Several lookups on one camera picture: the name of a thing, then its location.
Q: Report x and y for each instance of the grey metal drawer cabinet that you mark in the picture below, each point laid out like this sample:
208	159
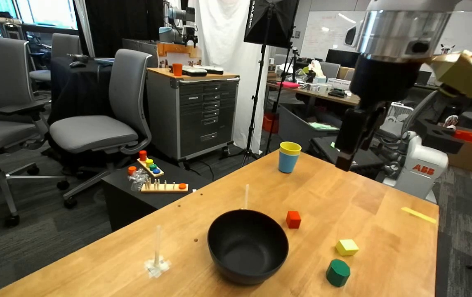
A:
192	116

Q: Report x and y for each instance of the red cube block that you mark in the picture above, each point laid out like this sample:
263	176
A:
294	220

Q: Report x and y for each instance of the black low table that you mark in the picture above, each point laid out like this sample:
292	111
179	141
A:
131	204

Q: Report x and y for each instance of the white curtain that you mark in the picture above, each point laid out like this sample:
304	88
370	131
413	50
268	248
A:
220	55

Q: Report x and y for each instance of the yellowish wrist camera box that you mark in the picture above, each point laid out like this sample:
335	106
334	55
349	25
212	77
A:
461	72

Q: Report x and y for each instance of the black light stand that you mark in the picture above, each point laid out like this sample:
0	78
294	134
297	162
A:
256	93

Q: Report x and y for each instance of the black curtain panel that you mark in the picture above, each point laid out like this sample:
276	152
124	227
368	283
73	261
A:
126	22

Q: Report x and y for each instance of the yellow plastic cup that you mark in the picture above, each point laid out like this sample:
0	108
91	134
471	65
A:
291	148

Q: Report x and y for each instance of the wooden toy board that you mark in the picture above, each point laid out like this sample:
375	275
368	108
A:
164	187

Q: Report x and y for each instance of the orange cup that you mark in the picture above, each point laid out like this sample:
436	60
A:
177	70

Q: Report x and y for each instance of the black cloth covered table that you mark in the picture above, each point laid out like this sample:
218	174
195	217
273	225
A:
80	88

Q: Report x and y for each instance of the cluttered wooden desk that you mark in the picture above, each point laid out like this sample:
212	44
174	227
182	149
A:
324	96

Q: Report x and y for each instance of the white flat device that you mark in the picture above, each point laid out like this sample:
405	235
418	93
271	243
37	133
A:
195	70

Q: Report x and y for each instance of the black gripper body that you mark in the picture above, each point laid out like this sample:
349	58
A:
385	80

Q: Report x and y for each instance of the black equipment case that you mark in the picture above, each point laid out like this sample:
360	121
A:
321	149

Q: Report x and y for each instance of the yellow cube block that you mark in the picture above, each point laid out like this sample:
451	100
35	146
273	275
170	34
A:
347	248

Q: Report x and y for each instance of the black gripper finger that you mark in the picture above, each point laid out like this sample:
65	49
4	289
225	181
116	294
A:
378	118
350	141

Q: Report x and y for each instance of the bright window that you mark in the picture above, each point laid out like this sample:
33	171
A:
43	11

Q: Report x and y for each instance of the colourful peg toy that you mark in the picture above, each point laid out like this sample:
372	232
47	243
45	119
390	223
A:
149	166

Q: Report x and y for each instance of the black bowl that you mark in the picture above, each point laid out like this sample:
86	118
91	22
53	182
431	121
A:
246	248

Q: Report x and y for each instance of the orange labelled box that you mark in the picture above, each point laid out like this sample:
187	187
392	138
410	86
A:
179	52

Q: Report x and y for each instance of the red tool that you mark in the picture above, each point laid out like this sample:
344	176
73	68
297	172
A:
469	136

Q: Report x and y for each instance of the white ABB robot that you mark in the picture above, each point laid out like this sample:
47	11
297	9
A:
418	166

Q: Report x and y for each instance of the dark flat device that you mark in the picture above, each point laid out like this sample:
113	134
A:
215	70

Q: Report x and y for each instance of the grey storage bin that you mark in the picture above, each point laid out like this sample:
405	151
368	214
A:
302	129

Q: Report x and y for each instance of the black softbox light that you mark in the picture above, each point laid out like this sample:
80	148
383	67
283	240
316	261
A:
269	22

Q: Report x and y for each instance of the black computer monitor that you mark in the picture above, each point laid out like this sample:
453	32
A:
339	58

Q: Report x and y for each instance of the orange capped clear bottle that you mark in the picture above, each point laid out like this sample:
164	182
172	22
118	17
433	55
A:
136	177

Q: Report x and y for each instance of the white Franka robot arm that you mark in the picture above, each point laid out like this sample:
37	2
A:
406	27

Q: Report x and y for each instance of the blue plastic cup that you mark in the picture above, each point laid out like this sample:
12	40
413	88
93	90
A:
288	164

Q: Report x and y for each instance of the clear plastic stand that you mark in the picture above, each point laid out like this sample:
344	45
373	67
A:
245	197
157	265

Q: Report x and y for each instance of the green cylinder block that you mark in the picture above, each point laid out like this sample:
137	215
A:
337	273

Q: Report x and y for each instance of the yellow tape strip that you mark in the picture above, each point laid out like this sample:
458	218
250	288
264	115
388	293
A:
418	215

